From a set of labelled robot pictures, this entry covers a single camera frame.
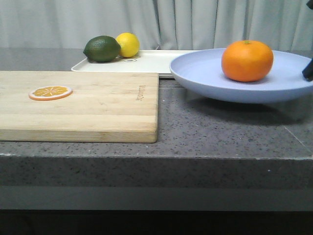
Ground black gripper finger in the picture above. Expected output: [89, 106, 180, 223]
[302, 59, 313, 82]

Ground orange fruit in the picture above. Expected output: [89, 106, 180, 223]
[221, 40, 274, 82]

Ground light blue plate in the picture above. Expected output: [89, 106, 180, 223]
[170, 48, 313, 104]

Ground cream white tray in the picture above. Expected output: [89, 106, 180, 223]
[71, 50, 191, 79]

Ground grey curtain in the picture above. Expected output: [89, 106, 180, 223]
[0, 0, 313, 50]

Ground yellow lemon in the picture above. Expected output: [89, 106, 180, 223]
[116, 32, 140, 58]

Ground wooden cutting board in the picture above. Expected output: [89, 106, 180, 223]
[0, 71, 159, 143]

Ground green lime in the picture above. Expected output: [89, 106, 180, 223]
[83, 35, 121, 63]

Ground orange slice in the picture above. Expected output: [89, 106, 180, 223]
[28, 86, 73, 101]

